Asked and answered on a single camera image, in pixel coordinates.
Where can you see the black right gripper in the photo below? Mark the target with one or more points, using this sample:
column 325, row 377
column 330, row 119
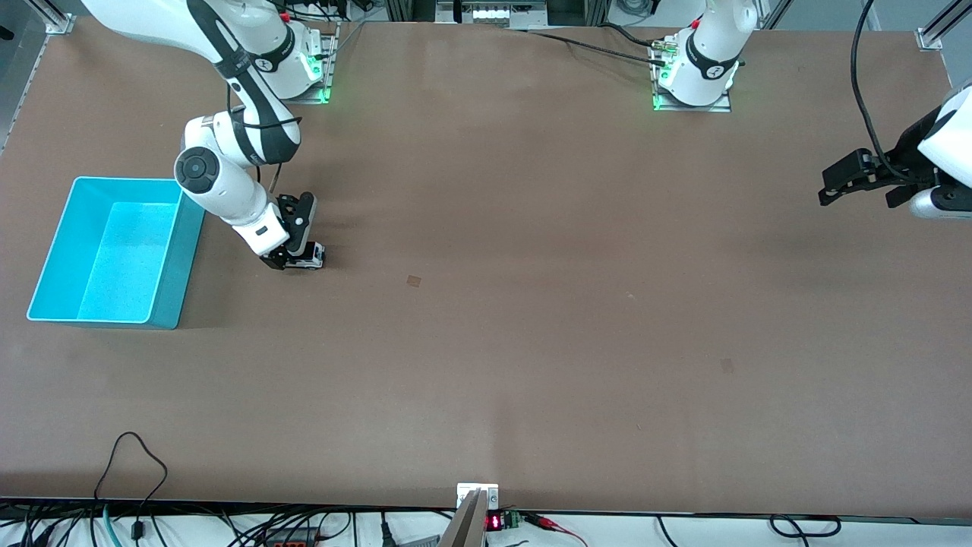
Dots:
column 282, row 259

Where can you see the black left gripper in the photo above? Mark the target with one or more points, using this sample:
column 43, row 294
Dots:
column 903, row 157

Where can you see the white jeep toy black roof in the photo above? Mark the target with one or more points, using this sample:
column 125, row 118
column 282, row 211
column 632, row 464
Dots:
column 313, row 258

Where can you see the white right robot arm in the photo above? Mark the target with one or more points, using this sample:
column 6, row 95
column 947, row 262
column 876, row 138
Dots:
column 228, row 197

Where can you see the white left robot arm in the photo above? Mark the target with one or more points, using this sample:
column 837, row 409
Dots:
column 706, row 72

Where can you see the aluminium corner profile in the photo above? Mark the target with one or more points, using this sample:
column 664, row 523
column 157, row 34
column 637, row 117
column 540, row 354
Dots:
column 59, row 21
column 928, row 39

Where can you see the turquoise plastic bin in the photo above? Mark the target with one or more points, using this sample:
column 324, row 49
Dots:
column 121, row 258

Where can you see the dark power strip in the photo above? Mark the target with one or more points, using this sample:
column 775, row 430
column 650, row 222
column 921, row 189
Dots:
column 292, row 541

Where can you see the lit metal equipment box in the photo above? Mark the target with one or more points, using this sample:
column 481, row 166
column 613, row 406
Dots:
column 493, row 14

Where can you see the red digit display module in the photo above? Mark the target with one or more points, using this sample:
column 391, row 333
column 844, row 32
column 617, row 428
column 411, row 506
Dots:
column 494, row 522

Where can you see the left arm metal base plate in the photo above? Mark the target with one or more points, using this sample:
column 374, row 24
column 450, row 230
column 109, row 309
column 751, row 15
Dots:
column 721, row 107

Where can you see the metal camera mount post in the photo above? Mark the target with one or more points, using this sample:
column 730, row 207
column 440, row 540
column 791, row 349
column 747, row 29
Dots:
column 467, row 524

